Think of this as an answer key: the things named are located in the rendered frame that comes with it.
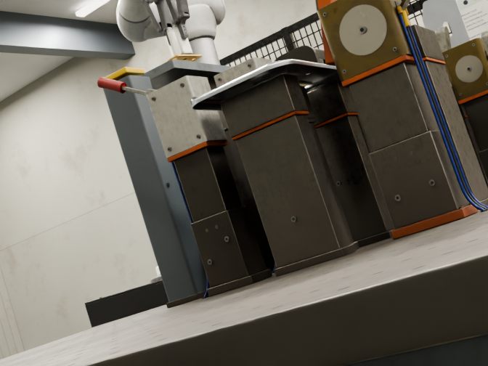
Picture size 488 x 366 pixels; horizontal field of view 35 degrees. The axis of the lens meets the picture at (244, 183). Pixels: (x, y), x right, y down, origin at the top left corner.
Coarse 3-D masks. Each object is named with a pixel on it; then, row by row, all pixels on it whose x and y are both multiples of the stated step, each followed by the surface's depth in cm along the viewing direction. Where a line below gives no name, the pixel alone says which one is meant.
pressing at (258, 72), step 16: (272, 64) 113; (288, 64) 114; (304, 64) 117; (320, 64) 123; (240, 80) 115; (256, 80) 122; (304, 80) 134; (320, 80) 138; (208, 96) 118; (224, 96) 126
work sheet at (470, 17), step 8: (456, 0) 268; (464, 0) 267; (472, 0) 266; (480, 0) 264; (464, 8) 267; (472, 8) 266; (480, 8) 265; (464, 16) 267; (472, 16) 266; (480, 16) 265; (464, 24) 268; (472, 24) 266; (480, 24) 265; (472, 32) 266; (480, 32) 265
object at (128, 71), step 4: (124, 68) 149; (128, 68) 150; (132, 68) 151; (136, 68) 152; (140, 68) 153; (116, 72) 150; (120, 72) 150; (124, 72) 149; (128, 72) 150; (132, 72) 151; (136, 72) 152; (140, 72) 153; (144, 72) 154; (108, 76) 151; (112, 76) 151; (116, 76) 150; (120, 76) 150; (124, 76) 151; (116, 80) 152
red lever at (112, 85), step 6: (102, 78) 142; (108, 78) 142; (102, 84) 142; (108, 84) 141; (114, 84) 141; (120, 84) 140; (114, 90) 141; (120, 90) 140; (126, 90) 140; (132, 90) 139; (138, 90) 139; (150, 90) 137
